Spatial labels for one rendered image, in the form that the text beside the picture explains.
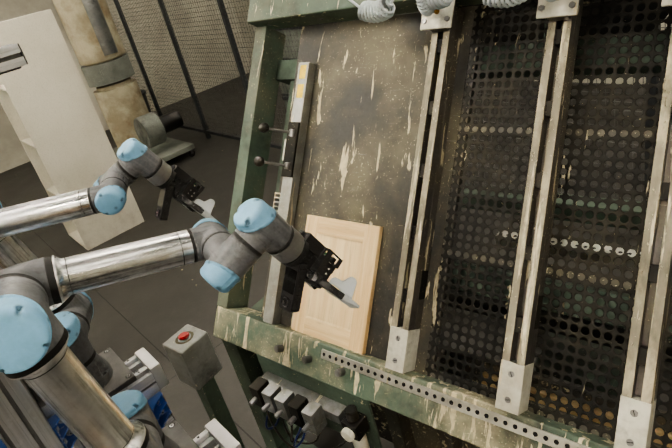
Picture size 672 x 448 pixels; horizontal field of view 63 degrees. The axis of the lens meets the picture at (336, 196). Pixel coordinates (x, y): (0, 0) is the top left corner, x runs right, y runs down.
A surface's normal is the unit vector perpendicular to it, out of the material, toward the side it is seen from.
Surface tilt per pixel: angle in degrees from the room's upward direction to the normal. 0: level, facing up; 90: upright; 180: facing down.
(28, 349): 83
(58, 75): 90
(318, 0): 56
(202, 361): 90
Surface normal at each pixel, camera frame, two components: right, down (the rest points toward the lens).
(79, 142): 0.65, 0.18
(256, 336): -0.62, -0.09
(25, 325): 0.38, 0.20
